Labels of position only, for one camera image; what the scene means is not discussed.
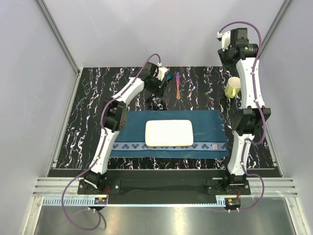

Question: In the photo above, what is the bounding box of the blue small fork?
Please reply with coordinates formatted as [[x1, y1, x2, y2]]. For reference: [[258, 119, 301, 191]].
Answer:
[[166, 74, 173, 82]]

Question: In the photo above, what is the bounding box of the yellow mug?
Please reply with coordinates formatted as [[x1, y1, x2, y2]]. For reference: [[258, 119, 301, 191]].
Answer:
[[224, 77, 241, 98]]

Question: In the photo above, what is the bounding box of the white rectangular plate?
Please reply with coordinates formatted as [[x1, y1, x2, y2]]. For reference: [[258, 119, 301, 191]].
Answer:
[[145, 120, 194, 147]]

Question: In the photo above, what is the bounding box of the blue patterned cloth placemat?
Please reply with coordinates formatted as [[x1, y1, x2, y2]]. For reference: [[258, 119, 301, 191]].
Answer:
[[111, 110, 229, 159]]

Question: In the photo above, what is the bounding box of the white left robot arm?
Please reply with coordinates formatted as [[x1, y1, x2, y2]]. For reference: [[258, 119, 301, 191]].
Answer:
[[84, 62, 169, 194]]

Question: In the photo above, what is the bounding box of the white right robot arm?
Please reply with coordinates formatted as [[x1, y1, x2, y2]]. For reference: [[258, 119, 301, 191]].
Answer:
[[217, 28, 271, 194]]

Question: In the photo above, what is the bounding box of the pink orange knife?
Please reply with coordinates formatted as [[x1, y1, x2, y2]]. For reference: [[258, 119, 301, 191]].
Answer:
[[176, 72, 180, 100]]

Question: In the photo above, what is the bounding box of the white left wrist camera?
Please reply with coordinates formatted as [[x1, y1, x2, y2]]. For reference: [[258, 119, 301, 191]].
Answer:
[[156, 63, 169, 81]]

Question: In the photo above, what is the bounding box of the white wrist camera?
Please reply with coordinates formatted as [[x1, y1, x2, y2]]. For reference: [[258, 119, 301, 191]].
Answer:
[[217, 31, 231, 51], [156, 63, 169, 81]]

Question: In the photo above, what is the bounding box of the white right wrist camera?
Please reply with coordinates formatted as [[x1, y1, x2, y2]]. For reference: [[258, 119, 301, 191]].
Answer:
[[217, 31, 231, 51]]

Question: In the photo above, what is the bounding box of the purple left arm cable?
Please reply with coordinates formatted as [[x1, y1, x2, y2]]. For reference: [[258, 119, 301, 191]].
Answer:
[[61, 53, 162, 231]]

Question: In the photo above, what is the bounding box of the right aluminium frame post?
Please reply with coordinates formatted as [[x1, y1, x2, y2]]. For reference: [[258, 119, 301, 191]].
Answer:
[[255, 0, 294, 54]]

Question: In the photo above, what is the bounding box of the aluminium frame post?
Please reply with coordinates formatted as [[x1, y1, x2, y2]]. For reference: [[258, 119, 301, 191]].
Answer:
[[255, 0, 294, 54], [34, 0, 80, 76]]

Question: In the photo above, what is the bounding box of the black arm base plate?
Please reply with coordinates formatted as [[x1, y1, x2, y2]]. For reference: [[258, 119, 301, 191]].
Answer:
[[78, 169, 251, 195]]

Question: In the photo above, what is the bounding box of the left aluminium frame post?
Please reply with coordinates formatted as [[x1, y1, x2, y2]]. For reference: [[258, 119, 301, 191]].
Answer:
[[34, 0, 80, 76]]

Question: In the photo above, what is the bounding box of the aluminium front rail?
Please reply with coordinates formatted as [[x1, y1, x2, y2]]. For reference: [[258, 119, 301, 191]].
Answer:
[[33, 178, 297, 197]]

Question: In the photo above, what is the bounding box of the grey cable duct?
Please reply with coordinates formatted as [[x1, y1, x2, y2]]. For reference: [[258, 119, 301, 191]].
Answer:
[[43, 197, 243, 206]]

